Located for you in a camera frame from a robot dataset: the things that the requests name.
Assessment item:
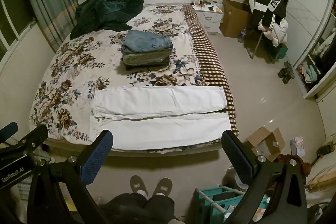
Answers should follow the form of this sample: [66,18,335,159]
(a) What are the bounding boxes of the folded grey fleece garment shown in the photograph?
[122,48,173,66]

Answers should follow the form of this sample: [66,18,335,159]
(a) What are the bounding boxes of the white wardrobe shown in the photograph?
[286,0,335,98]

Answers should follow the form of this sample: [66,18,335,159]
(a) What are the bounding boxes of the green storage box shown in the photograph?
[273,44,288,60]

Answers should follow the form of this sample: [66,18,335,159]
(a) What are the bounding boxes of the large brown cardboard box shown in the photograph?
[220,0,252,38]

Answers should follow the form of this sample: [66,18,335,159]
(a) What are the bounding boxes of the dark shoes on floor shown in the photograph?
[277,61,295,84]

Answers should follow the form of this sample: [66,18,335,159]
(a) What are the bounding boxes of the black white jacket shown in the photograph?
[252,0,286,30]

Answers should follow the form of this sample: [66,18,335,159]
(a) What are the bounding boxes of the white nightstand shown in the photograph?
[191,0,223,34]

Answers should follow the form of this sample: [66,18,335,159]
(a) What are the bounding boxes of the folded blue jeans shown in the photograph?
[121,30,173,54]

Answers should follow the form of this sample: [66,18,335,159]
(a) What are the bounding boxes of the brown checkered blanket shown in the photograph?
[183,5,239,135]

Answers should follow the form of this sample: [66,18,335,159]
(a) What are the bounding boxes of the dark green blanket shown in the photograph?
[70,0,144,40]

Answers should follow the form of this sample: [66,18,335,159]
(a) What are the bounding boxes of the white pants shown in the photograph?
[89,86,232,151]

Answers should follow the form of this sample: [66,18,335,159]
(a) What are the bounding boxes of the left grey slipper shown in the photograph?
[130,175,149,200]

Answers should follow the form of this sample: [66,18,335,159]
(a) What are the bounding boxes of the folded black garment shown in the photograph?
[125,57,170,71]

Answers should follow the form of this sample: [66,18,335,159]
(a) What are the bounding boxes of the window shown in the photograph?
[1,0,35,59]

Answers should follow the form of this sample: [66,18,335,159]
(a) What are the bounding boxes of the grey slipper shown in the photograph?
[130,175,149,200]
[152,177,173,197]

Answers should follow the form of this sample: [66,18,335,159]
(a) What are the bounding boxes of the right grey slipper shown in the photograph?
[152,177,173,197]

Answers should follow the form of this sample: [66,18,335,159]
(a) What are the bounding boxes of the floral bed sheet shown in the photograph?
[29,4,206,144]

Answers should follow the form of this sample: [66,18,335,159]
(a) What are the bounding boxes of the teal laundry rack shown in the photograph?
[194,185,271,224]

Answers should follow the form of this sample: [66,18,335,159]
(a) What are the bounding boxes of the open small cardboard box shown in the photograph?
[245,127,285,161]

